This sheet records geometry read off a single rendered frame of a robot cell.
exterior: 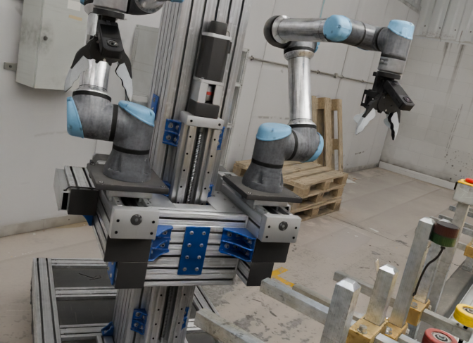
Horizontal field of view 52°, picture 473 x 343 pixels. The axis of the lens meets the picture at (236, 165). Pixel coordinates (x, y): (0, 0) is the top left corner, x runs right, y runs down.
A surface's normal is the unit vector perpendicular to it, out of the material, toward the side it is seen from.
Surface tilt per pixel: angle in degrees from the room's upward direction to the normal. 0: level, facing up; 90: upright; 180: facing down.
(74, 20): 90
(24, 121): 90
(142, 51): 90
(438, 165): 90
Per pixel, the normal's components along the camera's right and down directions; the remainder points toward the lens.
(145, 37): -0.58, 0.06
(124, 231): 0.39, 0.28
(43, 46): 0.79, 0.29
